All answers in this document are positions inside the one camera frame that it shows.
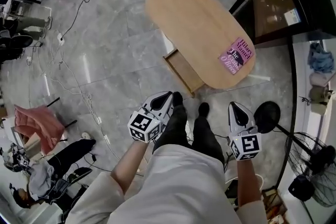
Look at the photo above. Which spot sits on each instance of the person's white shirt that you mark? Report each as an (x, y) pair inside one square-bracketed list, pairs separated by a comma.
[(173, 186)]

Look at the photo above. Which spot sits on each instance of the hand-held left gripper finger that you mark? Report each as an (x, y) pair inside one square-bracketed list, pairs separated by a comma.
[(169, 106), (149, 102)]

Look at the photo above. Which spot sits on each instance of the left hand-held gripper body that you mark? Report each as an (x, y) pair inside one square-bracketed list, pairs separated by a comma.
[(144, 127)]

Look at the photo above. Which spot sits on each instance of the person's leg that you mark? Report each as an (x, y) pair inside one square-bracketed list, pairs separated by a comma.
[(206, 136), (174, 128)]

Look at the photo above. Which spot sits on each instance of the pink book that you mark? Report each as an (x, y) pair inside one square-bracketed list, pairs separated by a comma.
[(236, 56)]

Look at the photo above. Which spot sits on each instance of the person's left forearm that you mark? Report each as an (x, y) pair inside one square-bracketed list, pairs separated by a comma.
[(128, 165)]

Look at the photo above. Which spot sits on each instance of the pink chair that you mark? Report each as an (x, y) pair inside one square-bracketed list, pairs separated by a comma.
[(36, 126)]

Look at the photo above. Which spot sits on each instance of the black standing fan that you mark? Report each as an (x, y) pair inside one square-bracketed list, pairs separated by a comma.
[(266, 116)]

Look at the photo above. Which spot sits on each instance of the beige cloth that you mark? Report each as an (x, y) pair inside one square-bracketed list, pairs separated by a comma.
[(319, 97)]

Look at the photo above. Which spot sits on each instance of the white power strip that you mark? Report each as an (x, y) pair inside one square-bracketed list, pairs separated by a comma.
[(61, 39)]

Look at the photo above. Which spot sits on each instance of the wooden coffee table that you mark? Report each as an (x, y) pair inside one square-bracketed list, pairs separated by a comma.
[(189, 15)]

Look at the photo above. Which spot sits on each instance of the person's right forearm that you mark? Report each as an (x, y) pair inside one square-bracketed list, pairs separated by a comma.
[(248, 183)]

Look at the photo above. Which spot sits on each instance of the person's right leg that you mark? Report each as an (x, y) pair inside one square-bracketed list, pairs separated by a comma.
[(206, 136)]

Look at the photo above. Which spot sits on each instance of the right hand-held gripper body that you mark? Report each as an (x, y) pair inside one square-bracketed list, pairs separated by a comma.
[(246, 144)]

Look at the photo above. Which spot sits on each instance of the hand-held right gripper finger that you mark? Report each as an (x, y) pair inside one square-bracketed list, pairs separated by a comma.
[(250, 119), (231, 118)]

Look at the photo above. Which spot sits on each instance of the open cardboard box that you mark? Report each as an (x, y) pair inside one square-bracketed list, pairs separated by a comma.
[(274, 204)]

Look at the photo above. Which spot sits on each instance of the white plug adapter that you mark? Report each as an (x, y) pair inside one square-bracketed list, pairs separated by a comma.
[(29, 60)]

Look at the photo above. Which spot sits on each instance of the person's left leg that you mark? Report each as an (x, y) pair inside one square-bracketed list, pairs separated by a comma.
[(174, 128)]

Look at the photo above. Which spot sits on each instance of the wooden drawer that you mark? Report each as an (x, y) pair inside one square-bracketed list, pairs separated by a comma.
[(183, 70)]

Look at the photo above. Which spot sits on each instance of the blue cloth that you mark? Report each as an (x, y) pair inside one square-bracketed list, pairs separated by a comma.
[(320, 59)]

